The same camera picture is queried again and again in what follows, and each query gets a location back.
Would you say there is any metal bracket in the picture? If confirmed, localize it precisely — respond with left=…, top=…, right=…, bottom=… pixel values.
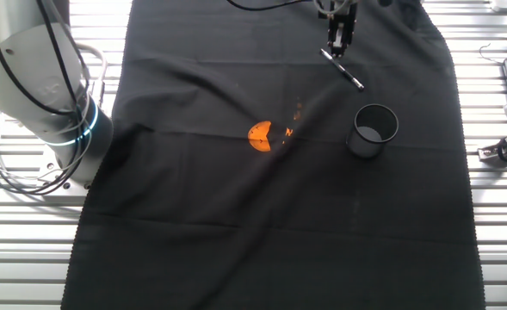
left=477, top=144, right=507, bottom=167

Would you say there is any black mesh pen holder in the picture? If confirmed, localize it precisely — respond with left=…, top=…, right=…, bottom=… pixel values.
left=346, top=102, right=399, bottom=160

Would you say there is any thin dark wire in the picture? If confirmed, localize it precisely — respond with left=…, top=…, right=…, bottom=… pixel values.
left=479, top=42, right=504, bottom=65

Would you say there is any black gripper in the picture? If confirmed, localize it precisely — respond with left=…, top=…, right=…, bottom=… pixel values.
left=318, top=0, right=360, bottom=59

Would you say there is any black and clear pen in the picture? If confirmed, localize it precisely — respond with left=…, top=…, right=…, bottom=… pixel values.
left=319, top=47, right=365, bottom=92

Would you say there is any long black cable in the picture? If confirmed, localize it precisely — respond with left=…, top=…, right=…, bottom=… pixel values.
left=226, top=0, right=318, bottom=12

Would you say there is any black table cloth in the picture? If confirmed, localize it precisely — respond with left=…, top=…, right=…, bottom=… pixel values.
left=60, top=0, right=486, bottom=310

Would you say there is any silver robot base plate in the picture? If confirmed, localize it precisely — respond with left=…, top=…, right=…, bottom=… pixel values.
left=40, top=146, right=97, bottom=193

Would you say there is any grey conduit hose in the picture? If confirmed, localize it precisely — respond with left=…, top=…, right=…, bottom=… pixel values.
left=74, top=42, right=108, bottom=109

